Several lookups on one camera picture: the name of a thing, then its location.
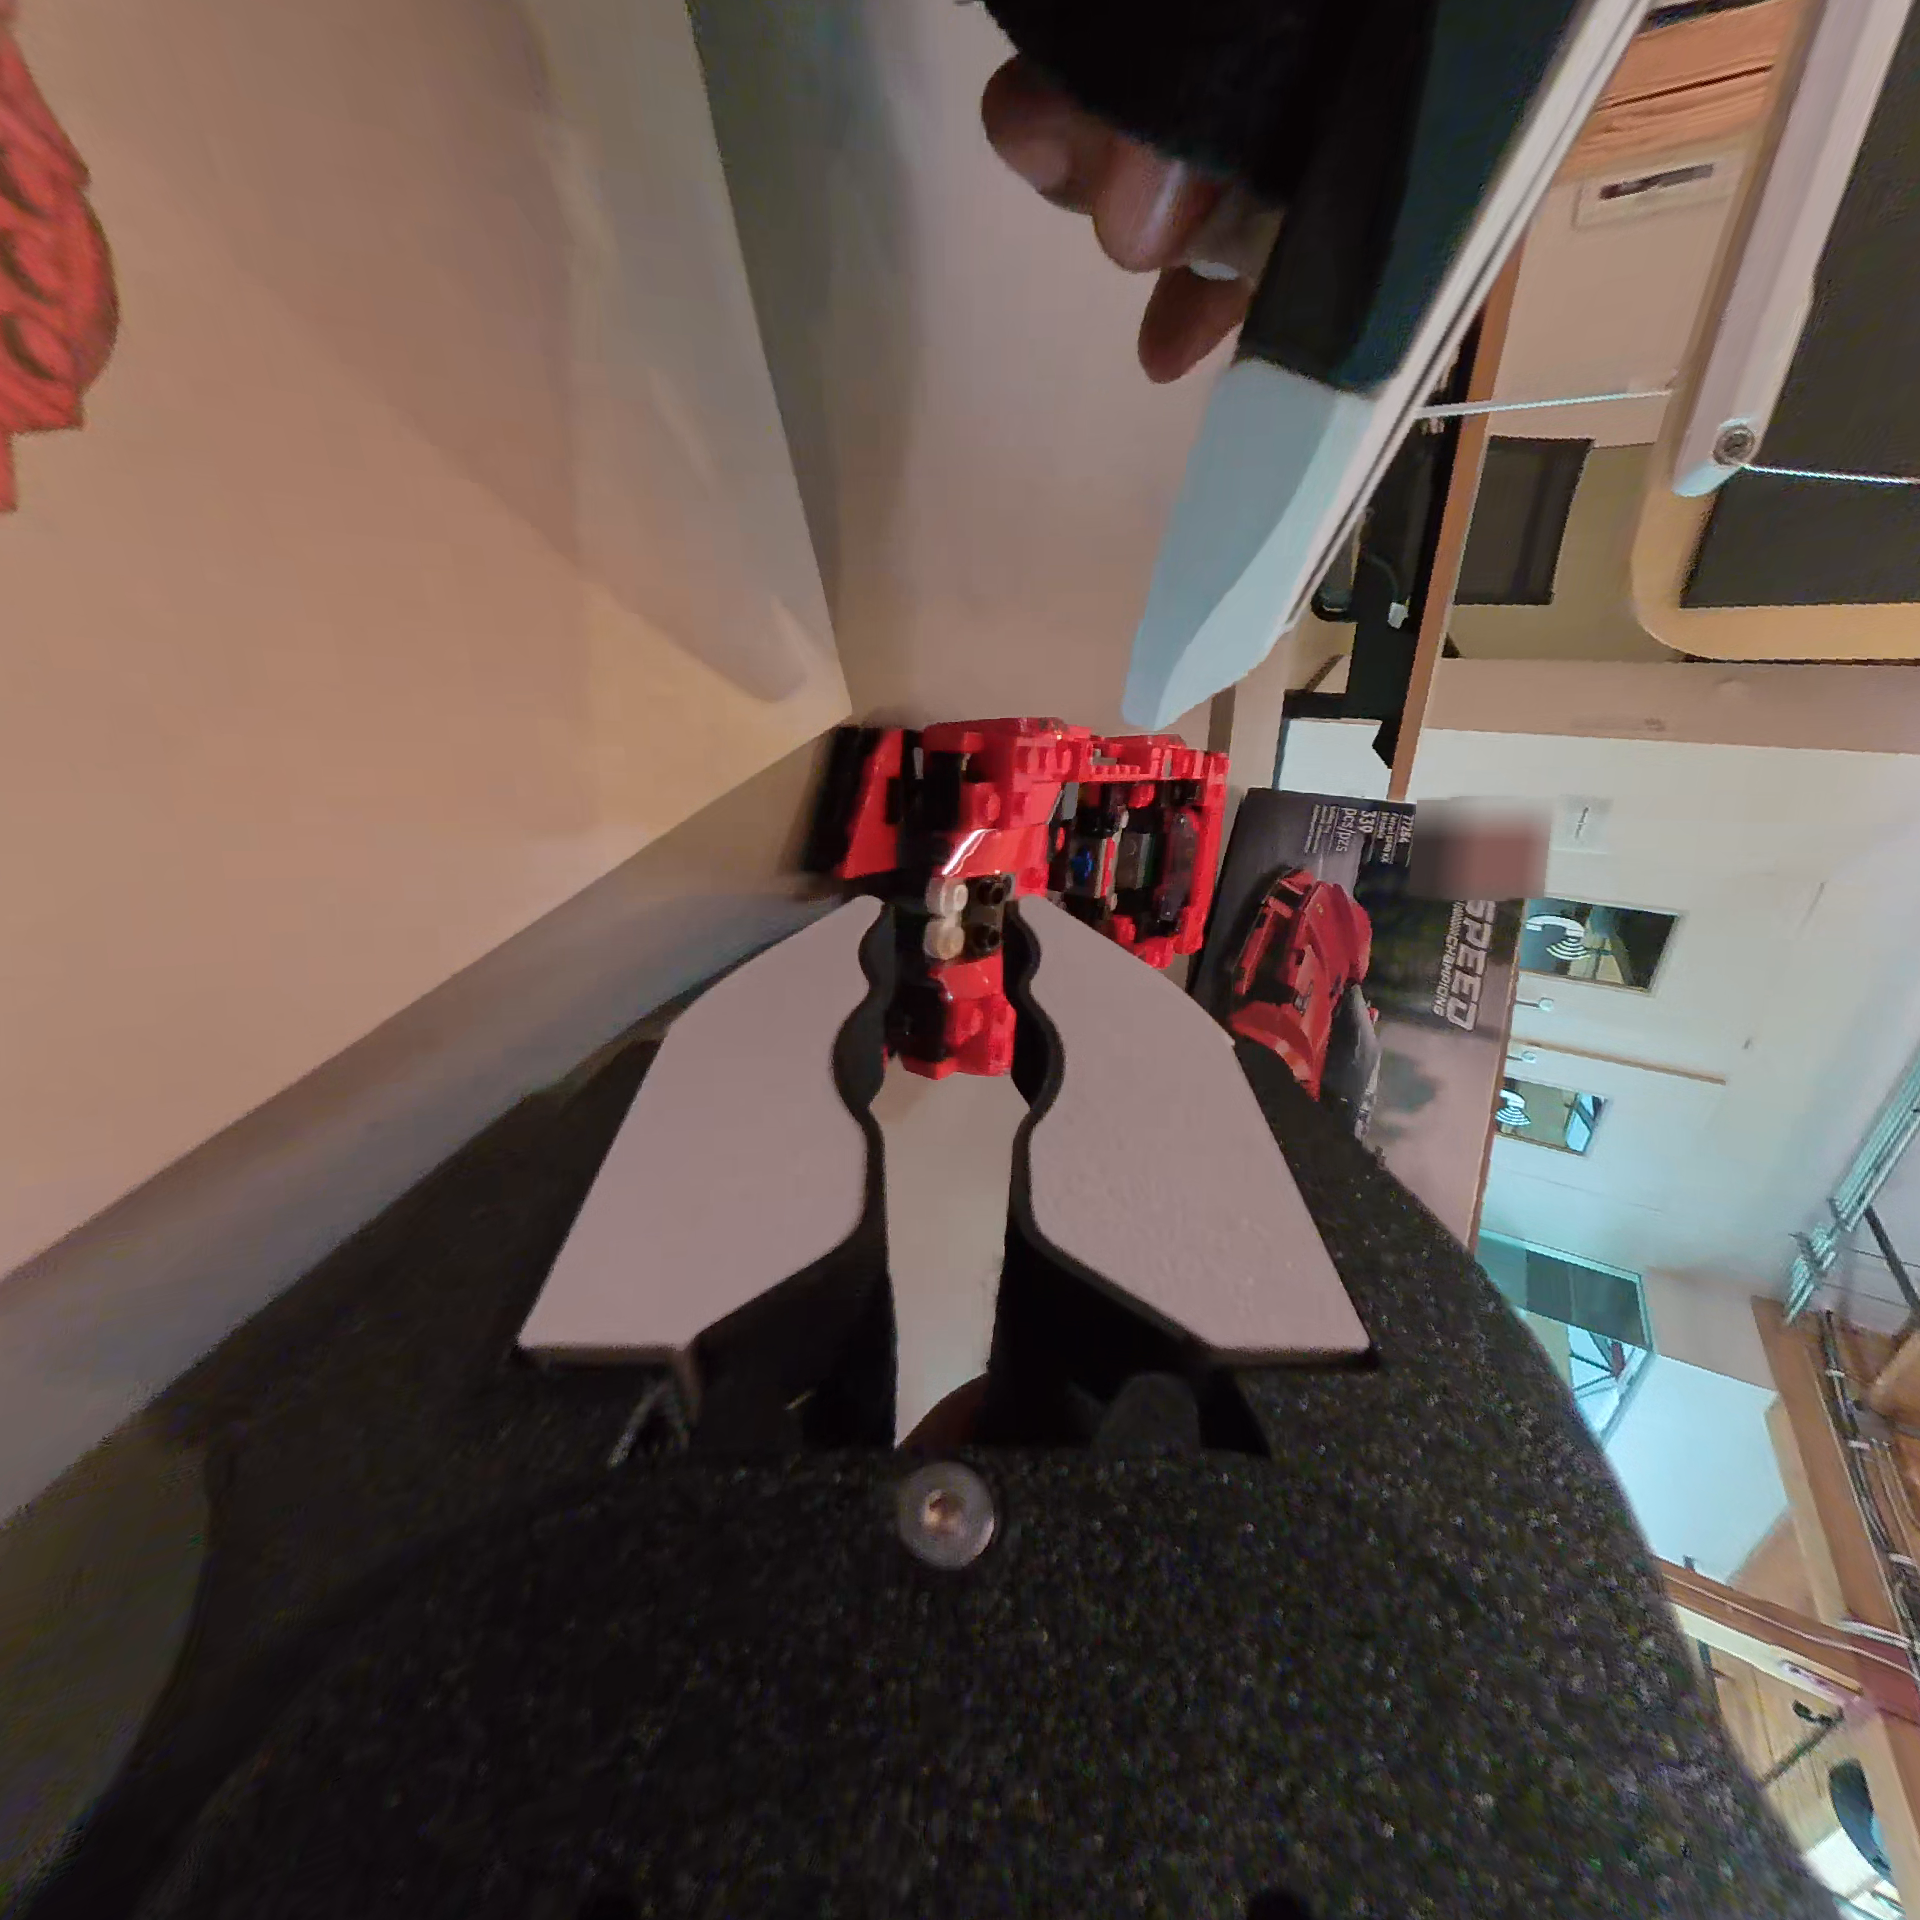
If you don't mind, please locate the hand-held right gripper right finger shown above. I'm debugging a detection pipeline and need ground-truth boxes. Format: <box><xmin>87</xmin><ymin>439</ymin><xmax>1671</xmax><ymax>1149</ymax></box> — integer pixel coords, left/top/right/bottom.
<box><xmin>1005</xmin><ymin>894</ymin><xmax>1375</xmax><ymax>1373</ymax></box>

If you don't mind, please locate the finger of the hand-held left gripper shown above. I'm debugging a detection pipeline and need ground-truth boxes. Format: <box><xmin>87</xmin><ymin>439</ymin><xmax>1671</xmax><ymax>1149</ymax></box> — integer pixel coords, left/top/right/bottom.
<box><xmin>1122</xmin><ymin>358</ymin><xmax>1448</xmax><ymax>741</ymax></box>

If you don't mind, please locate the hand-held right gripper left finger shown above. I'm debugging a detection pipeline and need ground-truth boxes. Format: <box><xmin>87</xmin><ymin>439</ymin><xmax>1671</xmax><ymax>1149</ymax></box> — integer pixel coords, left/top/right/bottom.
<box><xmin>516</xmin><ymin>894</ymin><xmax>902</xmax><ymax>1400</ymax></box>

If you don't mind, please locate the red toy brick car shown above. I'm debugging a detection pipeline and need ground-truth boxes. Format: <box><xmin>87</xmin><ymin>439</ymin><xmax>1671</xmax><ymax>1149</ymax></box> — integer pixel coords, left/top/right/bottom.
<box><xmin>808</xmin><ymin>717</ymin><xmax>1232</xmax><ymax>1085</ymax></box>

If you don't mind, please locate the person's left forearm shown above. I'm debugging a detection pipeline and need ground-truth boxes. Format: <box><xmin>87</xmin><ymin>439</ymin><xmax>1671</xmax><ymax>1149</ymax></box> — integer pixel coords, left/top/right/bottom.
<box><xmin>976</xmin><ymin>0</ymin><xmax>1359</xmax><ymax>202</ymax></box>

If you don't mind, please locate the person's left hand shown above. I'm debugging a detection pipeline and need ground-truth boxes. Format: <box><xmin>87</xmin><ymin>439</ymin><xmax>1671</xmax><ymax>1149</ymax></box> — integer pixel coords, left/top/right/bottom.
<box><xmin>981</xmin><ymin>57</ymin><xmax>1295</xmax><ymax>386</ymax></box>

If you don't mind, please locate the toy car printed box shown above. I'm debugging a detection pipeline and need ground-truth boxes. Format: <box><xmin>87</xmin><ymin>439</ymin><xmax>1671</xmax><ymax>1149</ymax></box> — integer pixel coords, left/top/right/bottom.
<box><xmin>1189</xmin><ymin>786</ymin><xmax>1526</xmax><ymax>1157</ymax></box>

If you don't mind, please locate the instruction booklet with car print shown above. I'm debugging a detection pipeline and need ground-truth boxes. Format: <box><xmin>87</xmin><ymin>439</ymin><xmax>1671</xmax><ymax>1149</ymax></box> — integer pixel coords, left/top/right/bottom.
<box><xmin>0</xmin><ymin>0</ymin><xmax>855</xmax><ymax>1285</ymax></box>

